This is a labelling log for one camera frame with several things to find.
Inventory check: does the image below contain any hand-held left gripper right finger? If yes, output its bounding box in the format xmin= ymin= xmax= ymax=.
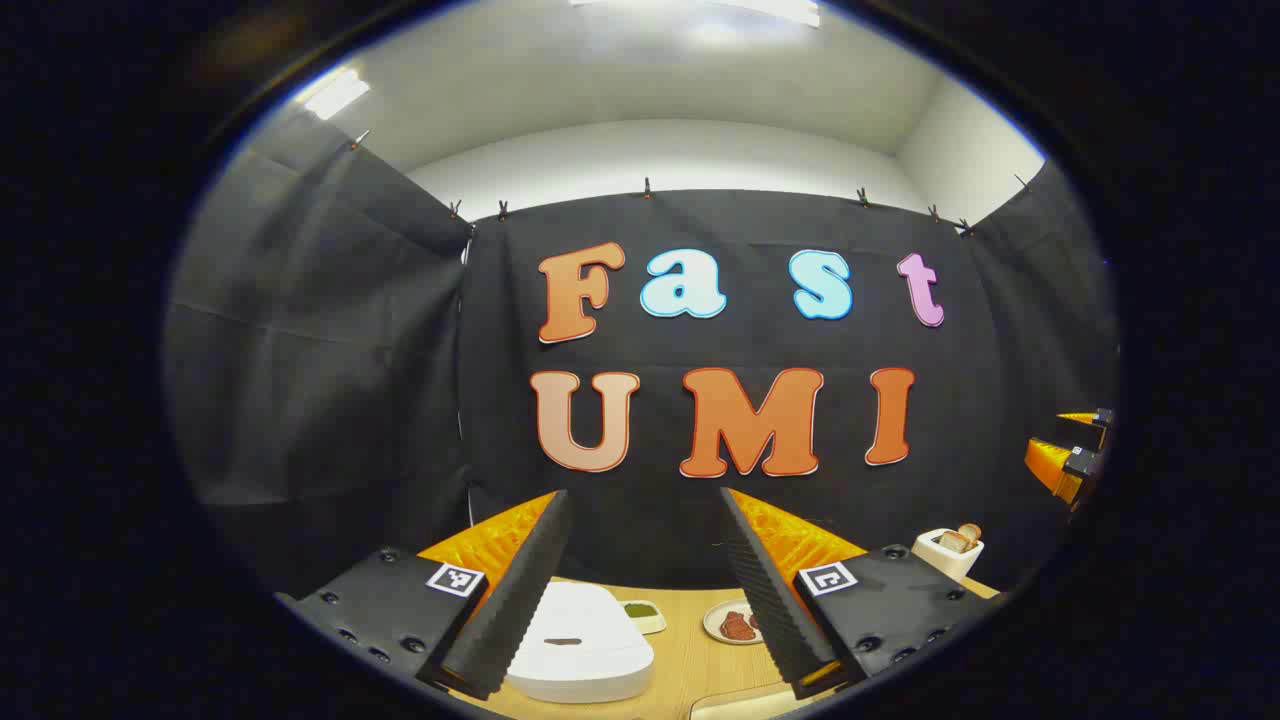
xmin=718 ymin=487 xmax=1001 ymax=701

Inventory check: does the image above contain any white rice cooker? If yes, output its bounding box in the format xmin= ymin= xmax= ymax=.
xmin=505 ymin=582 xmax=656 ymax=704

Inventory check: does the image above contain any white round plate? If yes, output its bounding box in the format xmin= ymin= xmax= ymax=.
xmin=702 ymin=598 xmax=766 ymax=646

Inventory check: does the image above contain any black backdrop cloth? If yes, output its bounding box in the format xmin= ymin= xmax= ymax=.
xmin=165 ymin=105 xmax=1121 ymax=601

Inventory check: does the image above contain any ceiling light panel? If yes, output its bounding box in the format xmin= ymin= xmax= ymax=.
xmin=570 ymin=0 xmax=823 ymax=29
xmin=295 ymin=68 xmax=373 ymax=123

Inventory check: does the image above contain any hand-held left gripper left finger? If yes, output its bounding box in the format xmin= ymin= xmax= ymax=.
xmin=275 ymin=490 xmax=573 ymax=701

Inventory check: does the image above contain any white toaster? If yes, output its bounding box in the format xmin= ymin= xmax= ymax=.
xmin=910 ymin=527 xmax=986 ymax=583

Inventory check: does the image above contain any clear plastic rice container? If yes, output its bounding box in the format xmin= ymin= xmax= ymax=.
xmin=690 ymin=688 xmax=806 ymax=720

